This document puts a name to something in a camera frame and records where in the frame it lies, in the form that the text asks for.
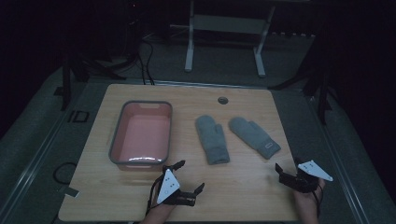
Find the round grey table grommet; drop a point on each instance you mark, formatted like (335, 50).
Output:
(223, 100)

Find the white metal stand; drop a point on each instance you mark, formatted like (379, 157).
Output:
(229, 24)

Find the person's left hand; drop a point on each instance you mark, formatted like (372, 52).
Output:
(162, 211)

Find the black tripod stand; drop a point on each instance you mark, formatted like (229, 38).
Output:
(320, 93)
(81, 70)

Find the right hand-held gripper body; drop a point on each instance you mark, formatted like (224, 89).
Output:
(306, 179)

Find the pink basin with grey rim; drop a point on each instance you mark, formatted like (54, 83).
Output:
(141, 137)

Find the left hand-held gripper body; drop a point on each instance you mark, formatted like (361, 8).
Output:
(168, 186)

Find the plain grey mitten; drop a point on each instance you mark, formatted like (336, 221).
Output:
(212, 140)

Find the grey mitten with label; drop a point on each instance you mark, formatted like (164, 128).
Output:
(253, 135)

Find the grey tape piece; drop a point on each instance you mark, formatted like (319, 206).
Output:
(72, 192)

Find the person's right hand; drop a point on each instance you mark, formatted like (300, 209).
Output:
(306, 200)

